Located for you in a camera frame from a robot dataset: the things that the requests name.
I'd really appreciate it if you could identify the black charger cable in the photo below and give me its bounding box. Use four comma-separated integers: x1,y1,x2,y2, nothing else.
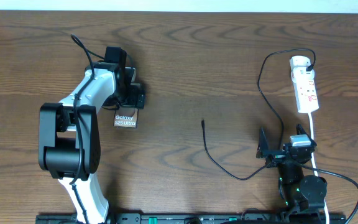
201,48,317,182

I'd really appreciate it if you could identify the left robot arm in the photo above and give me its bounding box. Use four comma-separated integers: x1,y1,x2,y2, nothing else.
38,61,145,223

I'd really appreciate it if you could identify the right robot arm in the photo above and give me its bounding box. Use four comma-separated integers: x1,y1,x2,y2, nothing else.
256,124,327,222

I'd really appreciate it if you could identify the white charger adapter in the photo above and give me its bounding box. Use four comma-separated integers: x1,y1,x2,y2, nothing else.
290,55,311,70

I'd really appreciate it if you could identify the white power strip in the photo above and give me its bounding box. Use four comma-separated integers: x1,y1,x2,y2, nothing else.
291,67,319,114

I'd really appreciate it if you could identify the white power strip cord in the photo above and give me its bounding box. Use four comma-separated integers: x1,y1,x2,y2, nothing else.
307,112,331,224

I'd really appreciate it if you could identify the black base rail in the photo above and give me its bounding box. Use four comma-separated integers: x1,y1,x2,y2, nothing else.
35,212,347,224

